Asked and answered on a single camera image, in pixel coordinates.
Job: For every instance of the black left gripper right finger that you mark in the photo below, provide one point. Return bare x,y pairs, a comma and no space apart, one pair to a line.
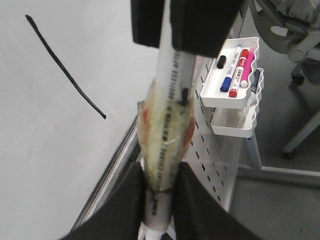
197,216

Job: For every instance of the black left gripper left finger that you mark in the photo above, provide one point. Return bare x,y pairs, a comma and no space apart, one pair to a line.
120,216

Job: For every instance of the white whiteboard marker pen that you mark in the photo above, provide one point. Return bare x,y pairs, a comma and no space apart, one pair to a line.
170,101

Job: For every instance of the white metal whiteboard stand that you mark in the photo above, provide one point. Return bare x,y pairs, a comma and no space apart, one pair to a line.
215,159

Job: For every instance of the white whiteboard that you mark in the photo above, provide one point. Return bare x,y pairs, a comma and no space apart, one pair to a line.
70,81

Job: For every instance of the red magnet taped to marker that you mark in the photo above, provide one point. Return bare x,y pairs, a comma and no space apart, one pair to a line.
190,130

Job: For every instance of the white lower marker tray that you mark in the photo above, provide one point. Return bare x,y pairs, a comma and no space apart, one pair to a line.
239,122

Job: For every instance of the white marker tray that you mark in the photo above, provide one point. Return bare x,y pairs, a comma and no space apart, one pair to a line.
239,122
211,95

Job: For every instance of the red marker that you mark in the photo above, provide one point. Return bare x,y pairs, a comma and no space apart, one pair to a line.
235,85

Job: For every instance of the white upper marker tray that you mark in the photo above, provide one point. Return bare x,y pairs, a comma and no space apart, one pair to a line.
211,95

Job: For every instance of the blue capped marker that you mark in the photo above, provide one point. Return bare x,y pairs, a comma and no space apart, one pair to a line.
231,69

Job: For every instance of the pink marker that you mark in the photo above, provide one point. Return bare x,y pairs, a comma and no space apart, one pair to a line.
247,69

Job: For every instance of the dark blue marker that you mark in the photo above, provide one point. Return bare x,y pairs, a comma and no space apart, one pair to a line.
256,78

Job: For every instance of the black marker cap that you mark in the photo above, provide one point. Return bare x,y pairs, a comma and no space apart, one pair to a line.
221,62

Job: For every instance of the grey office chair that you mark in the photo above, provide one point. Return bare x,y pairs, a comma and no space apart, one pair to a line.
290,36

